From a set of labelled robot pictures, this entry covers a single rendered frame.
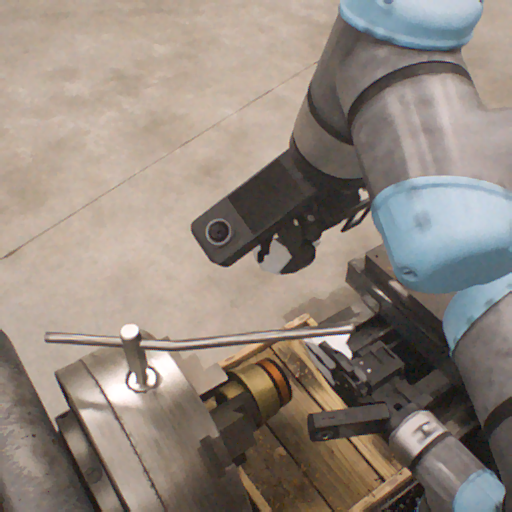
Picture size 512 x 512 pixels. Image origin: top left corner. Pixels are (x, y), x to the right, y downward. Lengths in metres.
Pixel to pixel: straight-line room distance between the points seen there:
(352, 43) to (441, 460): 0.57
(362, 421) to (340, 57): 0.56
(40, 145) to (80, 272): 1.00
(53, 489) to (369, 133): 0.48
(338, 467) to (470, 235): 0.78
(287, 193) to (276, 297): 1.92
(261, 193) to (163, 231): 2.21
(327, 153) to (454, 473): 0.49
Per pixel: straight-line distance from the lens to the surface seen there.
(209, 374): 0.85
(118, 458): 0.67
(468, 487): 0.80
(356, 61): 0.36
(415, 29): 0.34
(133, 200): 2.87
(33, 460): 0.68
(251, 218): 0.48
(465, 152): 0.32
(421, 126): 0.32
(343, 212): 0.51
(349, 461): 1.04
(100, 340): 0.66
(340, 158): 0.42
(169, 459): 0.68
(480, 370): 0.54
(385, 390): 0.87
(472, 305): 0.56
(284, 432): 1.06
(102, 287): 2.50
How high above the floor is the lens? 1.82
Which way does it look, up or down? 46 degrees down
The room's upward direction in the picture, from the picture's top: straight up
